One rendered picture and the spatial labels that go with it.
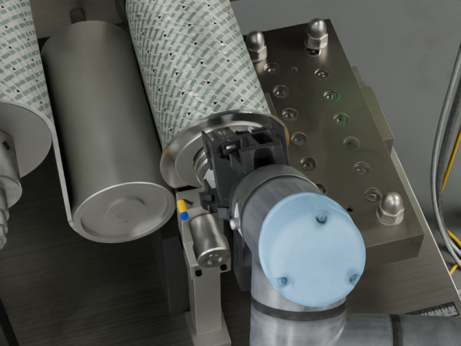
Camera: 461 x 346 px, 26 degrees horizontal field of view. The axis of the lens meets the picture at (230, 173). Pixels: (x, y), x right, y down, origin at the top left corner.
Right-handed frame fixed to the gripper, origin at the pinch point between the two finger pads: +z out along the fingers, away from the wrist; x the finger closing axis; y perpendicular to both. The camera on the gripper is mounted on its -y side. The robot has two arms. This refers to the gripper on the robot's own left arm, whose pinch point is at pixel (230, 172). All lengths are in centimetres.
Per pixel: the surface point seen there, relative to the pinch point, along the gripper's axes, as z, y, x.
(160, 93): 8.5, 8.4, 5.0
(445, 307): 20.4, -31.4, -29.6
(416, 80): 161, -31, -81
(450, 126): 91, -26, -62
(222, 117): -0.1, 6.1, -0.1
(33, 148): 1.0, 6.7, 19.7
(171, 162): 3.7, 1.5, 5.7
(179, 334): 24.6, -27.9, 7.0
